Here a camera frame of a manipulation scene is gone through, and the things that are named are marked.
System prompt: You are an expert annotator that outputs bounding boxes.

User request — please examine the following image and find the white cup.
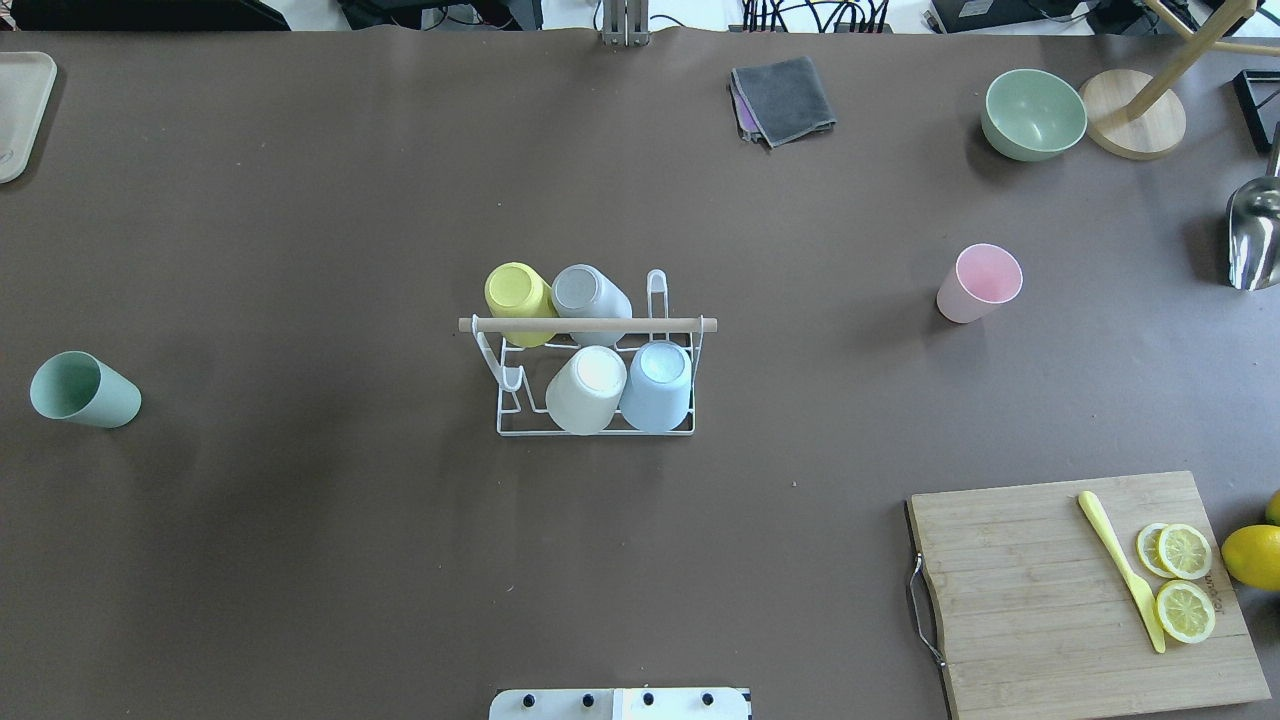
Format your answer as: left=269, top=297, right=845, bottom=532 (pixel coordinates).
left=547, top=346, right=627, bottom=436

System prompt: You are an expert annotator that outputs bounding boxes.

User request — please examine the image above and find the green bowl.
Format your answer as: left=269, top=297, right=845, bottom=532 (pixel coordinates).
left=980, top=68, right=1088, bottom=161

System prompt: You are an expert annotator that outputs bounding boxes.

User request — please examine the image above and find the metal scoop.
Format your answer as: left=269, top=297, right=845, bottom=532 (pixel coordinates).
left=1228, top=142, right=1279, bottom=291

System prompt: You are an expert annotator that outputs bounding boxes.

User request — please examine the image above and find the green cup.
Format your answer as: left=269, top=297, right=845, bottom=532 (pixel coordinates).
left=29, top=351, right=142, bottom=429

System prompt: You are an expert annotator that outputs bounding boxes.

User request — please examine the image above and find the grey cup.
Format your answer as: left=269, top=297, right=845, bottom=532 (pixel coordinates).
left=550, top=264, right=634, bottom=318

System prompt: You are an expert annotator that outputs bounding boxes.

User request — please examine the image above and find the wooden mug tree stand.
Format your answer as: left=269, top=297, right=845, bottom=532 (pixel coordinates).
left=1079, top=1, right=1279, bottom=161

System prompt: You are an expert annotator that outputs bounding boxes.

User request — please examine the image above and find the light blue cup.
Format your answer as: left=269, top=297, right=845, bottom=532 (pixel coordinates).
left=620, top=340, right=692, bottom=433

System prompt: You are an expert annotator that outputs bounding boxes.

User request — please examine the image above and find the pink cup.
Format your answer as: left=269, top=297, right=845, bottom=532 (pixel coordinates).
left=936, top=243, right=1024, bottom=324

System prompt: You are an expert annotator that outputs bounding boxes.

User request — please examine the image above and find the whole lemon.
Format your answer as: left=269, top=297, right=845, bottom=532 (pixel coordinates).
left=1220, top=524, right=1279, bottom=592
left=1265, top=491, right=1280, bottom=527

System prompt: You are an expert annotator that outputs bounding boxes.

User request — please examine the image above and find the beige tray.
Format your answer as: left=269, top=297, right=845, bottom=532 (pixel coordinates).
left=1, top=51, right=58, bottom=184

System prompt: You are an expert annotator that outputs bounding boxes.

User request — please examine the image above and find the wooden cutting board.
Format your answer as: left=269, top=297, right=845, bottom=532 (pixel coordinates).
left=908, top=471, right=1271, bottom=719

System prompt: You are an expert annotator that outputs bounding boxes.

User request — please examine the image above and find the yellow plastic knife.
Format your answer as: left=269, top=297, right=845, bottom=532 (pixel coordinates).
left=1076, top=489, right=1167, bottom=653

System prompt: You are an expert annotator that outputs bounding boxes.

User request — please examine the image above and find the black wine glass tray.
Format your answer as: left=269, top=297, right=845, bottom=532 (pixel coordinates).
left=1231, top=69, right=1279, bottom=154

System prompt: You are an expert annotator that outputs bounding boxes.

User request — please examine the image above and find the lemon slice upper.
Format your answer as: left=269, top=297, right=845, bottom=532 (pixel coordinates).
left=1135, top=523, right=1213, bottom=582

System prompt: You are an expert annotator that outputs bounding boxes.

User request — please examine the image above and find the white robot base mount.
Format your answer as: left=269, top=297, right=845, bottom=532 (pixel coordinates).
left=488, top=685, right=753, bottom=719

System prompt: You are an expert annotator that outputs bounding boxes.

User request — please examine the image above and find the lemon slice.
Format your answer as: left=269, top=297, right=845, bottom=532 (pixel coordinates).
left=1135, top=523, right=1213, bottom=582
left=1155, top=579, right=1216, bottom=644

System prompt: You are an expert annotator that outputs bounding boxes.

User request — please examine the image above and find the white wire cup rack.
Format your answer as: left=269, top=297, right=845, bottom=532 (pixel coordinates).
left=460, top=263, right=718, bottom=437

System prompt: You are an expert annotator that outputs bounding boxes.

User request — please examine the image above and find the yellow cup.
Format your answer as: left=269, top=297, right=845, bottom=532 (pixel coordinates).
left=484, top=263, right=559, bottom=319

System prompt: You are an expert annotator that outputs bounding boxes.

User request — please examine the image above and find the grey folded cloth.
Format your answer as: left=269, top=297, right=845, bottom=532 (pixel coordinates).
left=728, top=56, right=837, bottom=149

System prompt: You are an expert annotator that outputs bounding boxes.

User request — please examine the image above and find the lemon slice lower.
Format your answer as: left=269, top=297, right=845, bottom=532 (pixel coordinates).
left=1155, top=579, right=1216, bottom=644

